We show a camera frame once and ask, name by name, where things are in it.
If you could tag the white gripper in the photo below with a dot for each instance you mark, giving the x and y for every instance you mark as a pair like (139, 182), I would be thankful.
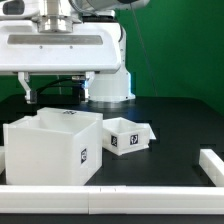
(90, 47)

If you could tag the white drawer cabinet frame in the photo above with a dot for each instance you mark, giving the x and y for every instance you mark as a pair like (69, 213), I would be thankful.
(55, 147)

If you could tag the white small drawer box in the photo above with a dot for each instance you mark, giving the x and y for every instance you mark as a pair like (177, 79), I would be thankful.
(122, 136)

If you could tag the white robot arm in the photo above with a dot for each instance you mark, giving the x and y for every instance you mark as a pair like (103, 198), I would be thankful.
(59, 16)

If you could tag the white flat panel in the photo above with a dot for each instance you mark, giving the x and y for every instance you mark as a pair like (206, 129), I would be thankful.
(147, 125)

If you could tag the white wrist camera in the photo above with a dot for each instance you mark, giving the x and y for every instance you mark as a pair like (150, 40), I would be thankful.
(18, 9)

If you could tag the white left fence rail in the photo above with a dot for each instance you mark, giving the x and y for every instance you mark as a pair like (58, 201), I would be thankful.
(2, 159)

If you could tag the white fence rail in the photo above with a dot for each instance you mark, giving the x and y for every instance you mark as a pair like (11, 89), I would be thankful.
(2, 159)
(213, 166)
(112, 200)

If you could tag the white front fence rail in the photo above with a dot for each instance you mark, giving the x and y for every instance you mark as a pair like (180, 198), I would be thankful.
(112, 200)

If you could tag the white right fence rail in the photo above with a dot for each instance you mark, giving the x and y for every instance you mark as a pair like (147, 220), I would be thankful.
(213, 166)

